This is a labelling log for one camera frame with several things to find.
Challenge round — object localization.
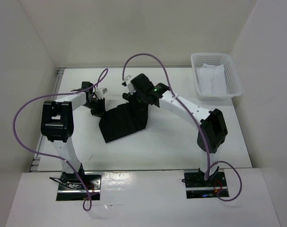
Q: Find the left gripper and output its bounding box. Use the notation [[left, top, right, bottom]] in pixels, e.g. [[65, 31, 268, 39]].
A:
[[82, 97, 107, 119]]

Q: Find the black pleated skirt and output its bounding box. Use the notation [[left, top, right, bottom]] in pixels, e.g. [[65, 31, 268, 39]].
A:
[[99, 103, 148, 143]]

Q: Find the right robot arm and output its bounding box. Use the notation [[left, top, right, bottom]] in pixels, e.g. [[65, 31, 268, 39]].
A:
[[122, 73, 228, 186]]

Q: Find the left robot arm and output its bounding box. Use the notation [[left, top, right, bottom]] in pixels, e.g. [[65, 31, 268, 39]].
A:
[[41, 81, 107, 189]]

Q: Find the white folded cloth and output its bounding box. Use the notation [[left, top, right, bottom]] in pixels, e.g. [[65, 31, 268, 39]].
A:
[[196, 63, 227, 96]]

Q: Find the white plastic lattice basket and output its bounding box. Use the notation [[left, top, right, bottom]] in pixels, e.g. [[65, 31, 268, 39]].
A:
[[191, 52, 243, 100]]

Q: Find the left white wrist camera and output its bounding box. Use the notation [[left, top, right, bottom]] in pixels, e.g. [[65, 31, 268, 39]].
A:
[[95, 87, 108, 99]]

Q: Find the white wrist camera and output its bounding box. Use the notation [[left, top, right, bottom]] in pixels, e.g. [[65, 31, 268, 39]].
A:
[[95, 87, 108, 99], [122, 75, 136, 95]]

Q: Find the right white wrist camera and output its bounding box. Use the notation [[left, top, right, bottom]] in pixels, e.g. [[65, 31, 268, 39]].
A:
[[122, 75, 136, 95]]

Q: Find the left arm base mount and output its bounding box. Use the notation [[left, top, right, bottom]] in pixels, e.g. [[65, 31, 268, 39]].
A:
[[49, 172, 102, 201]]

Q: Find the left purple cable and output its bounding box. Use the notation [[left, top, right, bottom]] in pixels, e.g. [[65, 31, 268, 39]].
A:
[[12, 68, 109, 211]]

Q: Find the purple cable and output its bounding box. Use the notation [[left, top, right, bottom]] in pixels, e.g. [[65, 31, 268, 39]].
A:
[[122, 53, 243, 201], [12, 68, 109, 211]]

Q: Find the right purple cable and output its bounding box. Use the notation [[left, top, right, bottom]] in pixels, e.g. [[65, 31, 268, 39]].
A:
[[122, 53, 243, 201]]

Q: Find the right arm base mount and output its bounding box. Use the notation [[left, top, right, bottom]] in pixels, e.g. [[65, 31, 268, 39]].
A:
[[182, 171, 229, 199]]

